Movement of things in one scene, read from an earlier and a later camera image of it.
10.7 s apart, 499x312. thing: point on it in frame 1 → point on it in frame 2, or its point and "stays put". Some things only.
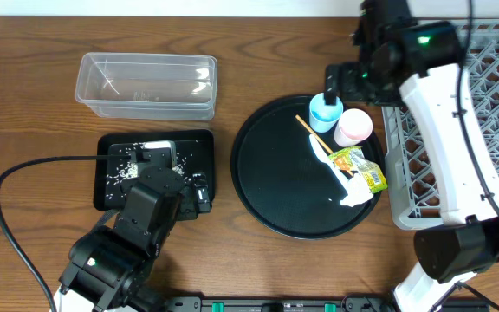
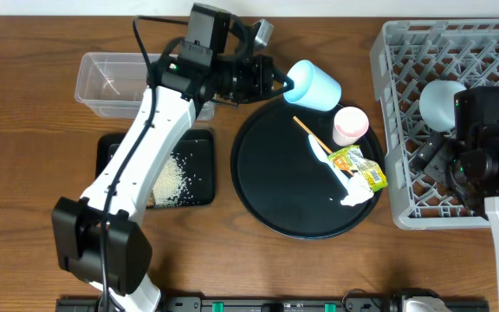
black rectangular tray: (191, 152) stays put
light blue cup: (323, 117) → (314, 87)
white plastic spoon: (325, 158) stays put
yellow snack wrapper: (353, 159) stays put
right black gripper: (332, 82) → (442, 162)
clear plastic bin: (146, 86) stays put
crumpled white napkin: (358, 191) stays put
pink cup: (353, 126) stays put
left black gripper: (193, 196) → (265, 77)
